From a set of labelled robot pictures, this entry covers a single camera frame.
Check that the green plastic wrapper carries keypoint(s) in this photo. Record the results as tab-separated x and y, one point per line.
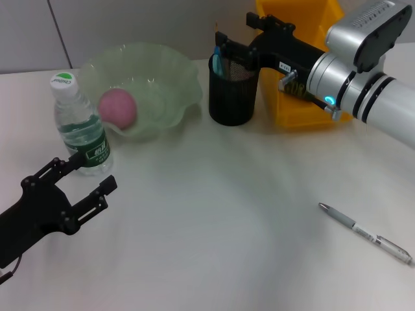
296	88

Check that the silver white pen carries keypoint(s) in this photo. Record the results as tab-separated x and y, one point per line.
366	234

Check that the pink peach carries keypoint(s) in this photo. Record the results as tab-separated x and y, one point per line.
118	108

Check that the clear green-label water bottle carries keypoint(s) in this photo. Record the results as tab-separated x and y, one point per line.
87	129

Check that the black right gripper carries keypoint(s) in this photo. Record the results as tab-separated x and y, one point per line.
282	48

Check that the transparent plastic ruler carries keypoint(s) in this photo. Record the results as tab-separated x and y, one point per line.
216	27

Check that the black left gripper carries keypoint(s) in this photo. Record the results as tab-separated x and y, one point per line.
35	214

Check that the blue scissors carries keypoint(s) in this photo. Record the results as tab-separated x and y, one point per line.
218	63

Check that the green glass fruit bowl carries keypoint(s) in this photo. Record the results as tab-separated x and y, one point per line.
162	97

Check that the black mesh pen holder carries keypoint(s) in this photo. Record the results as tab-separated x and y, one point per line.
231	97

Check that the yellow plastic bin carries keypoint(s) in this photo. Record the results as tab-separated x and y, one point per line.
298	110

